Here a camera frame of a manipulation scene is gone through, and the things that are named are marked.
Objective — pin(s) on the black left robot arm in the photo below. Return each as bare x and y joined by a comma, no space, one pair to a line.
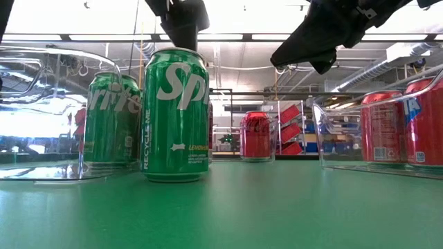
5,14

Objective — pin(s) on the silver flexible air duct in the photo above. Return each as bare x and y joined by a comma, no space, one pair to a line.
145,48

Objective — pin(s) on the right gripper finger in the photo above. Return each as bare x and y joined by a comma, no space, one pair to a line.
323,67
304,45

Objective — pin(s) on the white shelving rack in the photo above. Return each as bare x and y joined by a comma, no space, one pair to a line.
278,131

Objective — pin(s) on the black horizontal crossbar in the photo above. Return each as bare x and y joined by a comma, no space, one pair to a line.
294,93

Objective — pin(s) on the white ceiling box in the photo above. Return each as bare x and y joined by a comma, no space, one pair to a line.
405,52

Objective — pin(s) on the red storage bin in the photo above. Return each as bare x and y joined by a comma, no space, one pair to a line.
290,114
291,133
292,149

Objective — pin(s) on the green Sprite can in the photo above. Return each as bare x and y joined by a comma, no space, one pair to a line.
110,131
173,121

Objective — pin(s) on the red Fanta can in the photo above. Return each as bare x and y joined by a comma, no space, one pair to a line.
382,131
427,131

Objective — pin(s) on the black aluminium table frame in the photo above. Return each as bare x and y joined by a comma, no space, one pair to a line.
297,156

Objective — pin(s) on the black hanging camera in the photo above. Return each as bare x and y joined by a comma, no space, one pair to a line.
419,63

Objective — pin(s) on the clear plastic bin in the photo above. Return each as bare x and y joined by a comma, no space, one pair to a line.
273,145
339,152
41,103

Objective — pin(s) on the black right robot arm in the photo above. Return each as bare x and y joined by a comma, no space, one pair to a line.
431,2

